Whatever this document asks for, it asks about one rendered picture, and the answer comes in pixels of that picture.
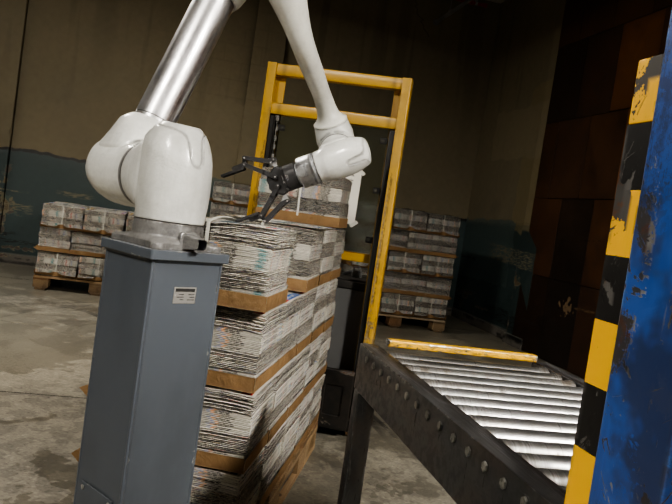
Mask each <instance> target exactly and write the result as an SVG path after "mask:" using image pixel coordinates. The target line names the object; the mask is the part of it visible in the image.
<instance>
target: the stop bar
mask: <svg viewBox="0 0 672 504"><path fill-rule="evenodd" d="M386 345H387V346H388V347H393V348H403V349H412V350H421V351H431V352H440V353H450V354H459V355H469V356H478V357H487V358H497V359H506V360H516V361H525V362H535V363H536V362H537V359H538V357H537V355H534V354H529V353H520V352H511V351H502V350H493V349H483V348H474V347H465V346H456V345H447V344H438V343H428V342H419V341H410V340H401V339H392V338H387V339H386Z"/></svg>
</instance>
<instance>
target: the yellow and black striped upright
mask: <svg viewBox="0 0 672 504"><path fill-rule="evenodd" d="M663 56H664V54H660V55H657V56H653V57H650V58H646V59H643V60H640V61H639V64H638V70H637V76H636V82H635V88H634V94H633V100H632V106H631V112H630V118H629V125H627V129H626V135H625V141H624V147H623V153H622V159H621V165H620V171H619V177H618V183H617V189H616V195H615V201H614V207H613V213H612V219H611V225H610V231H609V237H608V243H607V249H606V255H605V261H604V267H603V273H602V279H601V285H600V291H599V297H598V303H597V309H596V315H595V321H594V327H593V333H592V339H591V345H590V351H589V357H588V363H587V369H586V375H585V381H584V387H583V393H582V399H581V405H580V411H579V417H578V423H577V429H576V435H575V441H574V447H573V453H572V459H571V465H570V471H569V477H568V482H567V488H566V494H565V500H564V504H588V500H589V494H590V488H591V482H592V476H593V470H594V464H595V458H596V453H597V447H598V441H599V435H600V429H601V423H602V417H603V411H604V405H605V399H606V393H607V387H608V381H609V376H610V370H611V364H612V358H613V352H614V346H615V340H616V334H617V328H618V322H619V316H620V310H621V305H622V299H623V293H624V287H625V281H626V275H627V269H628V263H629V257H630V251H631V245H632V239H633V233H634V228H635V222H636V216H637V210H638V204H639V198H640V192H641V186H642V180H643V174H644V168H645V162H646V156H647V151H648V145H649V139H650V133H651V127H652V121H653V115H654V109H655V103H656V97H657V91H658V85H659V79H660V74H661V68H662V62H663Z"/></svg>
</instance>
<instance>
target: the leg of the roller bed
mask: <svg viewBox="0 0 672 504"><path fill-rule="evenodd" d="M373 415H374V409H373V408H372V407H371V406H370V405H369V403H368V402H367V401H366V400H365V399H364V398H363V397H362V395H361V394H360V393H359V392H358V391H357V390H356V389H354V394H353V401H352V407H351V414H350V421H349V427H348V434H347V441H346V447H345V454H344V461H343V467H342V474H341V481H340V487H339V494H338V501H337V504H360V501H361V494H362V488H363V481H364V474H365V468H366V461H367V455H368V448H369V441H370V435H371V428H372V422H373Z"/></svg>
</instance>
